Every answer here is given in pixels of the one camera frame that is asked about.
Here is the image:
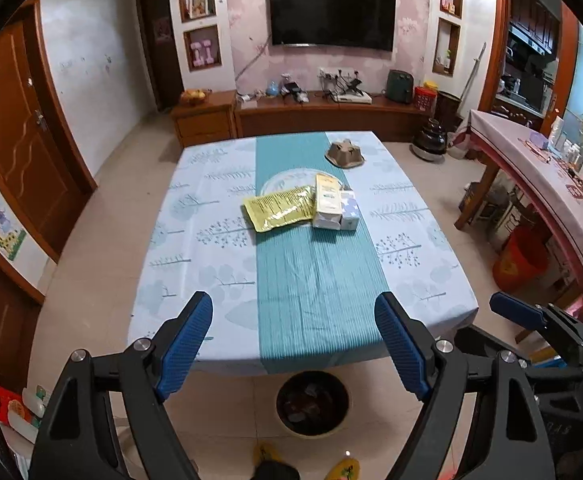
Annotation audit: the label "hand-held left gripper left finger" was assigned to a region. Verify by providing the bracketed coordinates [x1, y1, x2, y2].
[29, 291, 215, 480]

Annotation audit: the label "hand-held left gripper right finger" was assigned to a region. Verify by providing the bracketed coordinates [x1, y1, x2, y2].
[374, 291, 557, 480]

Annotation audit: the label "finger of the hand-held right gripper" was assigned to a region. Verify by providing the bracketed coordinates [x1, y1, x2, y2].
[454, 325, 583, 387]
[489, 291, 583, 357]

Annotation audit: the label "round black trash bin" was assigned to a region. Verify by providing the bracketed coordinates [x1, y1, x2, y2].
[276, 370, 351, 438]

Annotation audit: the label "red plastic bucket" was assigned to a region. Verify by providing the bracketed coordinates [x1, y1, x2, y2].
[491, 225, 549, 292]

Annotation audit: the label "light blue printed tablecloth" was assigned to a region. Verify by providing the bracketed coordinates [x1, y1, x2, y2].
[126, 130, 479, 376]

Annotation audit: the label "yellow slipper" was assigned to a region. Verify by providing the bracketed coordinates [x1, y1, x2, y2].
[252, 442, 282, 466]
[324, 457, 361, 480]

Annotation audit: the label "long table with pink cloth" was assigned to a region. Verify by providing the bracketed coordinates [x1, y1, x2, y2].
[454, 109, 583, 301]

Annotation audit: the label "small white blue box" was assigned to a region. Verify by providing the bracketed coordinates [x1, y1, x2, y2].
[340, 190, 361, 231]

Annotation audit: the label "cream carton box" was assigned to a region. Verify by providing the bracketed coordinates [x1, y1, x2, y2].
[311, 172, 345, 230]

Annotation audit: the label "yellow foil packet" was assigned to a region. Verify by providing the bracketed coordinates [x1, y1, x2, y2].
[242, 185, 317, 233]

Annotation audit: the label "dark ceramic pot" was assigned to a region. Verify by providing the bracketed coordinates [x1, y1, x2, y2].
[410, 117, 447, 162]

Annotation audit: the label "red paper packets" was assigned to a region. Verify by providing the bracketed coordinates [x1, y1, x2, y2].
[0, 385, 47, 447]

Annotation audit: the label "brown cardboard tray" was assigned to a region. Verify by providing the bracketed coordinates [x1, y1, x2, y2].
[325, 139, 366, 169]

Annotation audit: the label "small wooden cabinet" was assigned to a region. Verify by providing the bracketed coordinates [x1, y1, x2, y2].
[170, 91, 237, 148]

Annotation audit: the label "red lidded container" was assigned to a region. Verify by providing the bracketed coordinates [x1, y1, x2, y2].
[414, 86, 437, 113]

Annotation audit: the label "broom stick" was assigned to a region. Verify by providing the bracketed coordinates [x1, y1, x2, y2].
[459, 42, 487, 106]

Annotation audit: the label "wooden television cabinet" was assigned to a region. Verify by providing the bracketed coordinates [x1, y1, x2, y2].
[234, 89, 439, 143]

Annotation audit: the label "fruit bowl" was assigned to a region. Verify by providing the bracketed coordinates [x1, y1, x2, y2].
[179, 89, 211, 107]

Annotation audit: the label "dark green appliance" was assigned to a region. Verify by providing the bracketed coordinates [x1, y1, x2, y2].
[386, 69, 415, 106]

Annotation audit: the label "brown wooden door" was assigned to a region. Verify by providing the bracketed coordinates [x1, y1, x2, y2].
[0, 0, 97, 263]

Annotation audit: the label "dark interior door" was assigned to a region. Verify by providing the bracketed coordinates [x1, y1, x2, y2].
[136, 0, 185, 111]

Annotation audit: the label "black wall television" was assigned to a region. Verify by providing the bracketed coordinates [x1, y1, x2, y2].
[268, 0, 397, 52]

